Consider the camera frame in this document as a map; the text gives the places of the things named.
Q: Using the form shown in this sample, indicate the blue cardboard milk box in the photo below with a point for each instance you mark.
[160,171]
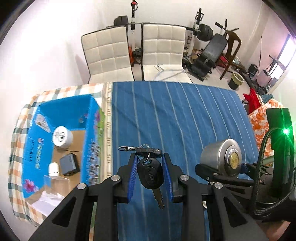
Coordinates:
[81,115]

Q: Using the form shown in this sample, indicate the white padded chair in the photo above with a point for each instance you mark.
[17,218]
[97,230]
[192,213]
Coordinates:
[107,55]
[163,45]

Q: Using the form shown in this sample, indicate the black weight bench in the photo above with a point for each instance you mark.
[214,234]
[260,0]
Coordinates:
[206,60]

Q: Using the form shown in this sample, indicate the white earbuds case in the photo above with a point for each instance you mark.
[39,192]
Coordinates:
[53,169]

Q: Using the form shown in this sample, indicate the brown wooden chair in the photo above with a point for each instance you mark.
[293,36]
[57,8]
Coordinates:
[226,60]

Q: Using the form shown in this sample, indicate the right white padded chair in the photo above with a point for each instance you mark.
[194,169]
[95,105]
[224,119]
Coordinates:
[163,45]

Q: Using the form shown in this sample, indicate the grey power adapter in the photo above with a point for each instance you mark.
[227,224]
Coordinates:
[69,165]

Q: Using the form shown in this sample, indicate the treadmill machine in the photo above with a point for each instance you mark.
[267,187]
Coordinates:
[264,80]

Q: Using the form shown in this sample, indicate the clear acrylic cube box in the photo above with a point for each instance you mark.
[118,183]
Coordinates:
[55,189]

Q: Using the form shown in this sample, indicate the black small appliance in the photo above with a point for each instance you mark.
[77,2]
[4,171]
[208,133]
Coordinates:
[252,70]

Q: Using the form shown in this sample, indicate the black car key bunch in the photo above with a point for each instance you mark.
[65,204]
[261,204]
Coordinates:
[146,166]

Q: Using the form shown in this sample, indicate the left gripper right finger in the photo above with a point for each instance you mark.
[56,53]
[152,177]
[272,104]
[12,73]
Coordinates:
[208,210]

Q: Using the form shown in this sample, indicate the wire clothes hanger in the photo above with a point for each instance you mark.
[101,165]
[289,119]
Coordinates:
[165,74]

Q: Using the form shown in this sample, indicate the black waste bin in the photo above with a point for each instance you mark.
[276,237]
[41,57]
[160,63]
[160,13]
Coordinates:
[235,81]

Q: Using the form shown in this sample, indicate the silver metal canister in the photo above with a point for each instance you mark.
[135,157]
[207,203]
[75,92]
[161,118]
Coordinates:
[224,156]

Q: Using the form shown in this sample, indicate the orange floral cloth chair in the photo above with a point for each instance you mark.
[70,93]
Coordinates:
[259,122]

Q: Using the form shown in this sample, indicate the blue striped tablecloth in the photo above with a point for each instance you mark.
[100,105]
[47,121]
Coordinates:
[180,119]

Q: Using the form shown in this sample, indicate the left white padded chair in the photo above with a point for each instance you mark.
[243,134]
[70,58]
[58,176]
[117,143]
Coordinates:
[107,55]

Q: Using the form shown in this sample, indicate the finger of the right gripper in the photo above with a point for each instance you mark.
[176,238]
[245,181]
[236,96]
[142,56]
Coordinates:
[249,169]
[211,175]

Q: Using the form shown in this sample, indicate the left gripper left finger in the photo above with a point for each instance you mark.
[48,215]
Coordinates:
[71,219]

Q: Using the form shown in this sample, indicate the barbell with black plates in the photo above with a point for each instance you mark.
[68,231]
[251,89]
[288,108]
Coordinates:
[205,34]

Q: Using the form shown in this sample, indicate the white round jar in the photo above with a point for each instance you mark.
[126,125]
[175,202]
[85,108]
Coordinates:
[62,137]

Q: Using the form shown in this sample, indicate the red cloth item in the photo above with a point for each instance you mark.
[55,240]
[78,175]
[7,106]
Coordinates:
[252,100]

